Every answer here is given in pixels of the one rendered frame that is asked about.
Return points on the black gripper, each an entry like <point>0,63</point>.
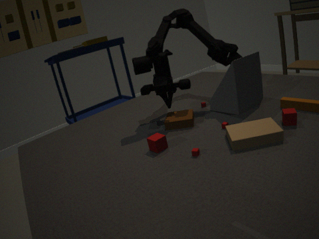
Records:
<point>182,84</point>

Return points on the orange long flat board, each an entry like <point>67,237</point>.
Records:
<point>300,104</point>

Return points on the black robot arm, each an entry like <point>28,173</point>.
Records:
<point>217,49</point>

